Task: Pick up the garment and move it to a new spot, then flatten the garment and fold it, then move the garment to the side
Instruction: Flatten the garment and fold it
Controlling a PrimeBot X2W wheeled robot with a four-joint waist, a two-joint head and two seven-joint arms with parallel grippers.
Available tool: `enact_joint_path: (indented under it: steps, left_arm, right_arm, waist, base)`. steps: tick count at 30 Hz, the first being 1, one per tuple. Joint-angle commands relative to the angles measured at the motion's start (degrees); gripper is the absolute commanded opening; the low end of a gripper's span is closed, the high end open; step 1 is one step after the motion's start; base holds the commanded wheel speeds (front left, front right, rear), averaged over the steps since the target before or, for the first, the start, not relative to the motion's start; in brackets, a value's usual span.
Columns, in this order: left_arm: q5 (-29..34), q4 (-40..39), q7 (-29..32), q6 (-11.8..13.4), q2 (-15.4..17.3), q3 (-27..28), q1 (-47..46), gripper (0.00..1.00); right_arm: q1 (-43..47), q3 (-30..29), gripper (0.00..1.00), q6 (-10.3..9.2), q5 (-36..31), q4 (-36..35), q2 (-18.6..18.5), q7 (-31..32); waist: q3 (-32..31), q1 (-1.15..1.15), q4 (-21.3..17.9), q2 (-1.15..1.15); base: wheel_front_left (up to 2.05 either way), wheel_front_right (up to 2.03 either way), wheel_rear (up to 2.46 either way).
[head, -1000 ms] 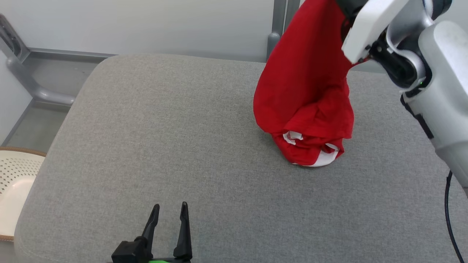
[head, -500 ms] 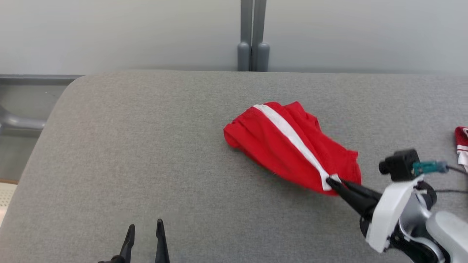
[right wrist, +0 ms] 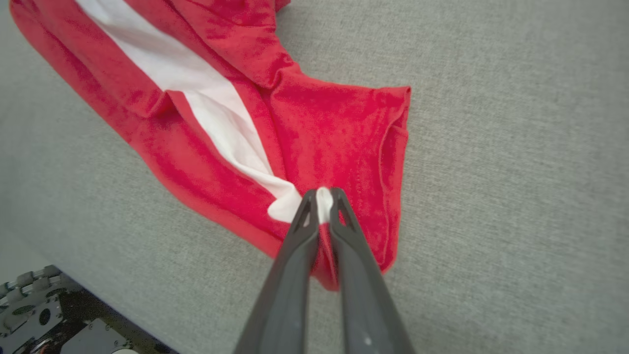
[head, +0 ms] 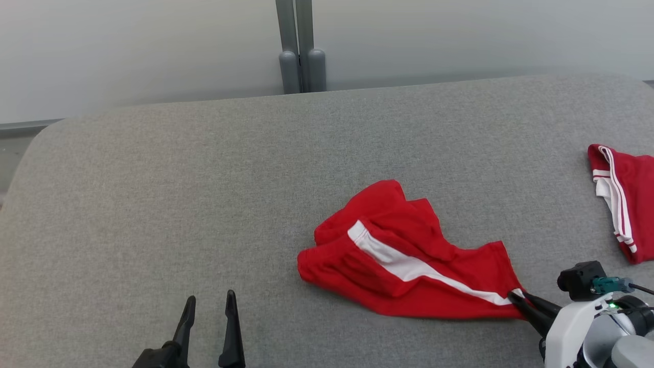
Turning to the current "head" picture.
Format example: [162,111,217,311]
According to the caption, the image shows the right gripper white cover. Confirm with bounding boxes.
[507,291,611,368]

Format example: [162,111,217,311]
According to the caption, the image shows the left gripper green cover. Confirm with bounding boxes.
[132,290,246,368]

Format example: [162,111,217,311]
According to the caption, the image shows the red jersey with white stripes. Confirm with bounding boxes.
[588,144,654,265]

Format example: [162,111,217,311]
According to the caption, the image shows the red shorts with white band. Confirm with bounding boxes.
[297,179,527,320]

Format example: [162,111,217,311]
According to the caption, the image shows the grey fabric sofa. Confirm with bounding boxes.
[0,73,654,368]

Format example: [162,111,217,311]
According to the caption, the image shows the grey door frame post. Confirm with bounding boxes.
[295,0,326,94]
[276,0,300,95]

